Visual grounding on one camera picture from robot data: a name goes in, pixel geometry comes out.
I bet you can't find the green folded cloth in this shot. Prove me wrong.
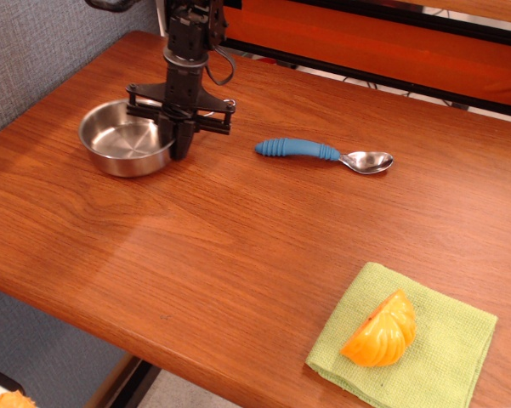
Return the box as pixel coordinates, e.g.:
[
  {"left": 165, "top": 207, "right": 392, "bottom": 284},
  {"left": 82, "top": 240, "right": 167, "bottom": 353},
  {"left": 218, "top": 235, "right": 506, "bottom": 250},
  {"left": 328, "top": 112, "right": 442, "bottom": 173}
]
[{"left": 306, "top": 262, "right": 497, "bottom": 407}]

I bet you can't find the silver steel pan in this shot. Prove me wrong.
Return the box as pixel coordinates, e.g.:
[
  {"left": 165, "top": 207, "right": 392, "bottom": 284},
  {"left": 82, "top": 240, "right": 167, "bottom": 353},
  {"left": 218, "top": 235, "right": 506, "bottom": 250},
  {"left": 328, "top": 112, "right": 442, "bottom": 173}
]
[{"left": 78, "top": 99, "right": 177, "bottom": 178}]

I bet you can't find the orange object at corner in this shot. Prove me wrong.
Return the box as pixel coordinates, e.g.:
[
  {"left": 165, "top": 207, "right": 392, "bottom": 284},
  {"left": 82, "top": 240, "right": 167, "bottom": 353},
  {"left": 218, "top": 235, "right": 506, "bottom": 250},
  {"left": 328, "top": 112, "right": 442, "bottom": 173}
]
[{"left": 0, "top": 391, "right": 37, "bottom": 408}]

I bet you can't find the wooden table leg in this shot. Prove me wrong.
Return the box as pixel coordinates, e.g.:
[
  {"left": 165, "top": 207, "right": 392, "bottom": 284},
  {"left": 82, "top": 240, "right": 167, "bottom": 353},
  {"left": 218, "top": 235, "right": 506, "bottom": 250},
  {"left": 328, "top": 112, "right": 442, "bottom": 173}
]
[{"left": 84, "top": 354, "right": 161, "bottom": 408}]

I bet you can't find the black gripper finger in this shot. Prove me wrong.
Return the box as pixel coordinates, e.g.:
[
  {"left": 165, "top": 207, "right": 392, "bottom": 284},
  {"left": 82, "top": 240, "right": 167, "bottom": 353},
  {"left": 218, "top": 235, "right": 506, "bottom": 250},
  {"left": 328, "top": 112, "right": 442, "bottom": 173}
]
[
  {"left": 156, "top": 115, "right": 177, "bottom": 148},
  {"left": 176, "top": 121, "right": 196, "bottom": 161}
]

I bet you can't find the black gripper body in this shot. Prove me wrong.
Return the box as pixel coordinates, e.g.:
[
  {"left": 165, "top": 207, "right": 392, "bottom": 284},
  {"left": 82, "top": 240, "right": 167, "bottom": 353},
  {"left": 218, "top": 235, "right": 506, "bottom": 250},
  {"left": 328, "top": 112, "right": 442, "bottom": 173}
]
[{"left": 127, "top": 62, "right": 236, "bottom": 134}]

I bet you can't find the orange panel black frame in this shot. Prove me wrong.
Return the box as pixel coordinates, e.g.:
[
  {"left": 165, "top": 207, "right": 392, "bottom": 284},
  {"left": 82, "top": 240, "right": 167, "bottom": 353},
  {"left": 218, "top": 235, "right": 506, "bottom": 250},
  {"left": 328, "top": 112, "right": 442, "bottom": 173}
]
[{"left": 224, "top": 1, "right": 511, "bottom": 116}]

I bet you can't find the blue handled metal spoon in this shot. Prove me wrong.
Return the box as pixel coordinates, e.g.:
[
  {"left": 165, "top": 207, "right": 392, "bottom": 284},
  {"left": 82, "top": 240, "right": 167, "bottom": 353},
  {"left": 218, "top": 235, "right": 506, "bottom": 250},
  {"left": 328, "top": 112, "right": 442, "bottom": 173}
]
[{"left": 254, "top": 138, "right": 395, "bottom": 175}]

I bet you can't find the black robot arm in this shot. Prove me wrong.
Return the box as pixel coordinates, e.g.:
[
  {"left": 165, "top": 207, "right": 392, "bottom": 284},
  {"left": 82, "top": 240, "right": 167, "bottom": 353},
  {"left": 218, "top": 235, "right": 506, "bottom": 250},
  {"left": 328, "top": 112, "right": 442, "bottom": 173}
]
[{"left": 127, "top": 1, "right": 236, "bottom": 161}]

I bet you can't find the orange plastic fruit slice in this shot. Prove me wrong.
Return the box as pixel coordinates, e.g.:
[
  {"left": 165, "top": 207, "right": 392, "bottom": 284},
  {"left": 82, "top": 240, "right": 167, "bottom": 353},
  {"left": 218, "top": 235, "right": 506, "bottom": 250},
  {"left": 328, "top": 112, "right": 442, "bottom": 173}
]
[{"left": 340, "top": 289, "right": 417, "bottom": 367}]

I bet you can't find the black braided cable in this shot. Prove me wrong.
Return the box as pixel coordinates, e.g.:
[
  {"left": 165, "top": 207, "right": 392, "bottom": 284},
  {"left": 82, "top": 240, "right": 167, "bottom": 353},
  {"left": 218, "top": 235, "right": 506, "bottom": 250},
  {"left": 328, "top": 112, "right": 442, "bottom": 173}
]
[{"left": 83, "top": 0, "right": 137, "bottom": 13}]

